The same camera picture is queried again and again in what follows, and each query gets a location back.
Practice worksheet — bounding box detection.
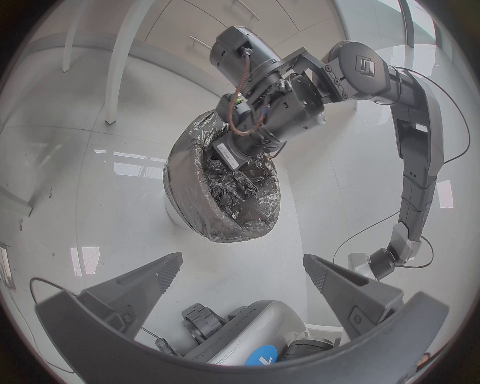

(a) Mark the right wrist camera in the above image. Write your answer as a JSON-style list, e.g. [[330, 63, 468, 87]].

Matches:
[[217, 93, 251, 121]]

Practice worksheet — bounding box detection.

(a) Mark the grey chair with white frame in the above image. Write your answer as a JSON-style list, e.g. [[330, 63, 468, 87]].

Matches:
[[0, 0, 160, 218]]

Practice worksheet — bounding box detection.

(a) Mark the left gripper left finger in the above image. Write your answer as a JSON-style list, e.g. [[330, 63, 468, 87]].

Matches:
[[78, 252, 184, 340]]

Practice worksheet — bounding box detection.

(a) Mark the black cable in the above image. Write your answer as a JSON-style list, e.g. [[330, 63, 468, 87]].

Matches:
[[29, 277, 76, 376], [397, 67, 471, 166]]

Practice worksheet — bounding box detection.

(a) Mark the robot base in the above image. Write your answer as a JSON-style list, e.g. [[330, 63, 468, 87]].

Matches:
[[180, 299, 346, 366]]

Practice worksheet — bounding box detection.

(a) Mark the black plastic bag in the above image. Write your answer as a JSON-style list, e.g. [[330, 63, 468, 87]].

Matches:
[[162, 108, 282, 244]]

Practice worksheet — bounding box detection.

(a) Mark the black plastic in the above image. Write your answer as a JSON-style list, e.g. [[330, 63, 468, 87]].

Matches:
[[209, 165, 260, 205]]

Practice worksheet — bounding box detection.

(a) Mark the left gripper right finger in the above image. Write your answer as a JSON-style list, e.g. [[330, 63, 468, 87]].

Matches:
[[303, 254, 405, 340]]

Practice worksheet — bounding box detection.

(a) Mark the white trash bin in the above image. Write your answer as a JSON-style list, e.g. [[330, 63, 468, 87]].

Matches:
[[164, 195, 203, 231]]

